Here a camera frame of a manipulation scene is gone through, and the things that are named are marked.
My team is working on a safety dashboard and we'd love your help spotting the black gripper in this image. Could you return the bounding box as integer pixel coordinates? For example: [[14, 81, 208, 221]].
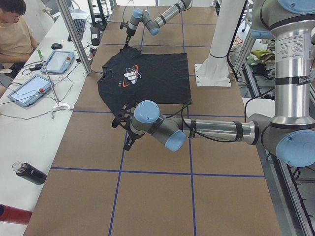
[[124, 123, 143, 151], [125, 26, 135, 45]]

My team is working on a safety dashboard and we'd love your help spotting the black graphic t-shirt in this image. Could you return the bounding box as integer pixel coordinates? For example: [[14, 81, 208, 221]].
[[97, 45, 191, 115]]

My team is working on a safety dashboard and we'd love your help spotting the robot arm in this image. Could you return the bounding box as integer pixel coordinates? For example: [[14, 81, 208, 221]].
[[124, 0, 315, 167], [120, 0, 192, 45]]

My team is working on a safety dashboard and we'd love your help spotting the black keyboard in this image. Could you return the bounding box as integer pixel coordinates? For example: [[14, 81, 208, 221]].
[[73, 19, 86, 40]]

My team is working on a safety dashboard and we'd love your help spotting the black computer mouse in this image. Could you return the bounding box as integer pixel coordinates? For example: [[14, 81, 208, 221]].
[[51, 43, 63, 50]]

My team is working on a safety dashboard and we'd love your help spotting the far blue teach pendant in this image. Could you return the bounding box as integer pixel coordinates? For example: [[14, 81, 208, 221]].
[[45, 51, 75, 74]]

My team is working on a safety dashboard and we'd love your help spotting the blue teach pendant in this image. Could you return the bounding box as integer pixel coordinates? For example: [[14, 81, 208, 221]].
[[45, 51, 75, 74], [7, 75, 51, 107]]

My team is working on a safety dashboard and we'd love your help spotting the green tipped grabber stick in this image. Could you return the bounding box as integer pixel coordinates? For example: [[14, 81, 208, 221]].
[[37, 49, 71, 115]]

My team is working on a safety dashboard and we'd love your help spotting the near blue teach pendant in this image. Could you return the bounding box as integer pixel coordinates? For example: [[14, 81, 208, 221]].
[[7, 75, 51, 107]]

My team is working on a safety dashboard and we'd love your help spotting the black water bottle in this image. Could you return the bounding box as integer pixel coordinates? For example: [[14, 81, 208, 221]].
[[11, 161, 47, 185]]

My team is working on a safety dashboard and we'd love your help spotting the seated person beige shirt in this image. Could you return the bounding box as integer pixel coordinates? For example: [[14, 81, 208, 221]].
[[0, 0, 38, 79]]

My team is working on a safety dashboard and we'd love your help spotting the red bottle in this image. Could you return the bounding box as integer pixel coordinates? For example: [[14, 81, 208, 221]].
[[0, 204, 32, 225]]

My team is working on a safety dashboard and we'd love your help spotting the white plastic chair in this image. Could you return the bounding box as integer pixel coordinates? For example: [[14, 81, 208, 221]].
[[244, 98, 275, 122]]

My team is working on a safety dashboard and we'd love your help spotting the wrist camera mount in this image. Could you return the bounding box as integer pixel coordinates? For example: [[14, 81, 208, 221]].
[[120, 21, 128, 30], [112, 103, 136, 130]]

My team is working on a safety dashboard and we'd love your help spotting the aluminium frame post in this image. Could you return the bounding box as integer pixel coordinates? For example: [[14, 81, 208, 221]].
[[56, 0, 92, 75]]

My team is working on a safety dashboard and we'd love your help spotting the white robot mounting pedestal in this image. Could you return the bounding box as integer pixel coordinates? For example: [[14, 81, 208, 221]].
[[194, 0, 247, 87]]

